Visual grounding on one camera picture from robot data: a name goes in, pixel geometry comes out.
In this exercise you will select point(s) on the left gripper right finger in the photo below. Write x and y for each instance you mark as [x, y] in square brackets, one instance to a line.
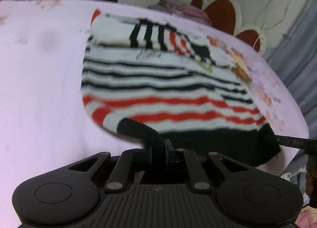
[187, 161]

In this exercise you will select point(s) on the red white scalloped headboard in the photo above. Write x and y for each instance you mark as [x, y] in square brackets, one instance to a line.
[226, 16]

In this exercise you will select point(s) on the wall hook bracket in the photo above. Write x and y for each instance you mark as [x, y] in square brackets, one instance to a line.
[286, 37]

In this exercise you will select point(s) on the folded pink grey bedding stack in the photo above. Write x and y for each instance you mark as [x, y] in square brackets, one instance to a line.
[184, 10]

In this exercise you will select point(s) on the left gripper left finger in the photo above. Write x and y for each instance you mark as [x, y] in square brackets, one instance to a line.
[129, 162]

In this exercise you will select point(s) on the person's hand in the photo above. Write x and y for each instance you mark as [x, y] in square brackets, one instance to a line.
[310, 176]

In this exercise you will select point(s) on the striped knit sweater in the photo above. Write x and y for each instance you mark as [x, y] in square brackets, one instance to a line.
[150, 81]

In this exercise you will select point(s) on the floral pink bedsheet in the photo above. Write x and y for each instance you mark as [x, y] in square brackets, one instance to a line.
[43, 122]

